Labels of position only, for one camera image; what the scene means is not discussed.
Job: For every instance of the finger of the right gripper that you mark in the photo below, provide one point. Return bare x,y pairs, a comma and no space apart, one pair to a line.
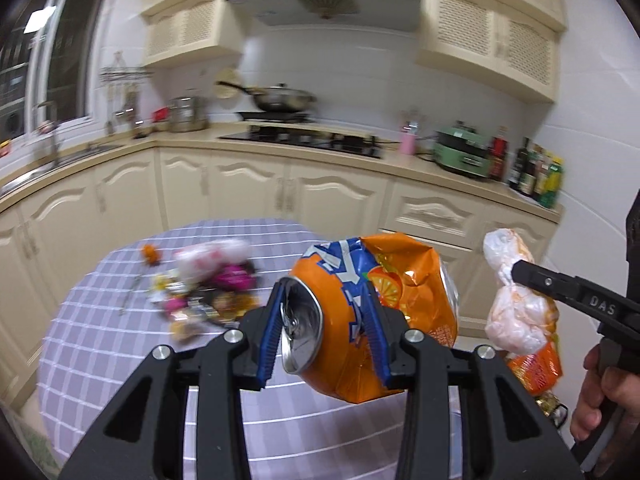
610,310

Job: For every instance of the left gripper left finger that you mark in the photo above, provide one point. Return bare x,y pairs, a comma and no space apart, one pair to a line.
272,323

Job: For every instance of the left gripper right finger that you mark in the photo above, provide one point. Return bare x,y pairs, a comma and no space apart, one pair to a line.
375,329

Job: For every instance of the crushed orange soda can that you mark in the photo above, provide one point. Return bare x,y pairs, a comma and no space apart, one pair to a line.
333,336

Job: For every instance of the magenta snack wrapper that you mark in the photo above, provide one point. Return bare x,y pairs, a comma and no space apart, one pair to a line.
234,277

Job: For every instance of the white plastic bag of peels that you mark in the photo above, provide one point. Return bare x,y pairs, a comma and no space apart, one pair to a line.
520,320

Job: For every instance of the right hand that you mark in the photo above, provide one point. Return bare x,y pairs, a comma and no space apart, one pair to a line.
617,385

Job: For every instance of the white clear plastic bag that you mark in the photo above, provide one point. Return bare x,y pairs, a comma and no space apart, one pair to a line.
197,263

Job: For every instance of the orange peel piece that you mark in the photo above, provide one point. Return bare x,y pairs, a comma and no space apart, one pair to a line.
151,255

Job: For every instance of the green yellow bottle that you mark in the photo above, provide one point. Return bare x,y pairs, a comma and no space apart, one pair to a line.
552,184

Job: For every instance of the dark sauce bottle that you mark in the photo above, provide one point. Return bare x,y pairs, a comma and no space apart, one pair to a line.
519,165

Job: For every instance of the black gas stove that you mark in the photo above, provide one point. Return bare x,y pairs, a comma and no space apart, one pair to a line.
300,129

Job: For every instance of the pink utensil cup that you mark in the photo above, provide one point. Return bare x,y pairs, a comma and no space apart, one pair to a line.
409,134

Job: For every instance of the green electric cooker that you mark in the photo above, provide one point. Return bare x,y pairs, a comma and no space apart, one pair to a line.
461,149

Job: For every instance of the red bottle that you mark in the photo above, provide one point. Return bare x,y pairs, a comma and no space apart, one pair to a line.
497,155

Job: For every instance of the wok with lid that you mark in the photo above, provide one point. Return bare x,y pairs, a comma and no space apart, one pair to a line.
275,99

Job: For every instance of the steel pot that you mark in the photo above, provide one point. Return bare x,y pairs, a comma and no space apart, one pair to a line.
187,113

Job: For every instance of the cream lower cabinets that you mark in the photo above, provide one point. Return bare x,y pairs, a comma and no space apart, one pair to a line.
55,228

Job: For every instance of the utensil rack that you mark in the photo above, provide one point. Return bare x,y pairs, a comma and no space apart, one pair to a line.
122,84

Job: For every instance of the cream upper right cabinet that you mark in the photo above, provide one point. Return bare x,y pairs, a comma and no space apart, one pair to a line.
493,44

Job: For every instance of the cream cabinet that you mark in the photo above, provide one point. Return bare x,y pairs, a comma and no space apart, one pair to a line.
493,44
195,31

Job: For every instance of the cream upper left cabinet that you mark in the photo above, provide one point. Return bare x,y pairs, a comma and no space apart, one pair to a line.
195,31

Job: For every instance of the range hood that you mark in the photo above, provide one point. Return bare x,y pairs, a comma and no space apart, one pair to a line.
399,15

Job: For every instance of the window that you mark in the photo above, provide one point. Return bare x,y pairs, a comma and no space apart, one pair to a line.
46,48

